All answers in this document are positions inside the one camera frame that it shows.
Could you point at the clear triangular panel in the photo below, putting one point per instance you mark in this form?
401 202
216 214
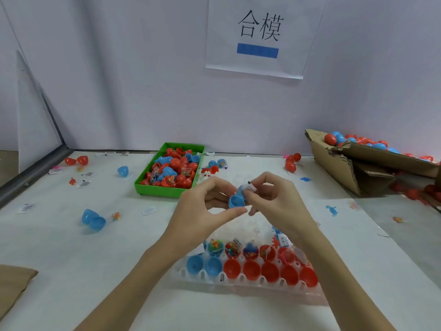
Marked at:
38 120

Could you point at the grey metal rail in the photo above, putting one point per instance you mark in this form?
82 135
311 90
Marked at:
31 177

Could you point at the small orange toy piece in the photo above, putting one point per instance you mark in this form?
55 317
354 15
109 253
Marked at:
397 219
116 215

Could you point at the person's left forearm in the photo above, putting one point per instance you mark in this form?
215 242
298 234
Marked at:
131 300

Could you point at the person's right forearm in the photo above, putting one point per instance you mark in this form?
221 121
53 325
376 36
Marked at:
344 286

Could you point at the single blue egg half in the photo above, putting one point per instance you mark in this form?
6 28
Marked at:
122 171

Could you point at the pile of finished eggs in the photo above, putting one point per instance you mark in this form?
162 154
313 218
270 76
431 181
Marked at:
375 145

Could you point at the white paper sign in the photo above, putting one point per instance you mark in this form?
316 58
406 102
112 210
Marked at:
303 34

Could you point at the small blue toy piece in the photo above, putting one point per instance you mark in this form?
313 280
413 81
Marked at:
332 210

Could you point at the green plastic tray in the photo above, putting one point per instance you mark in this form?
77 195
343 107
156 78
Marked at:
138 190

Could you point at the cardboard box of capsules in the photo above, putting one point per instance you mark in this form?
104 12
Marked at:
334 165

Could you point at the person's left hand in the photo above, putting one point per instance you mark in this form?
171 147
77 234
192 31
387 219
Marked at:
193 220

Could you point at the person's right hand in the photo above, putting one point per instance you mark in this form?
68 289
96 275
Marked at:
286 210

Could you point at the small capsule cluster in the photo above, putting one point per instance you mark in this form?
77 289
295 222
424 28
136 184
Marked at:
213 166

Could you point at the flat brown cardboard sheet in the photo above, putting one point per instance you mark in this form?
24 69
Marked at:
14 286

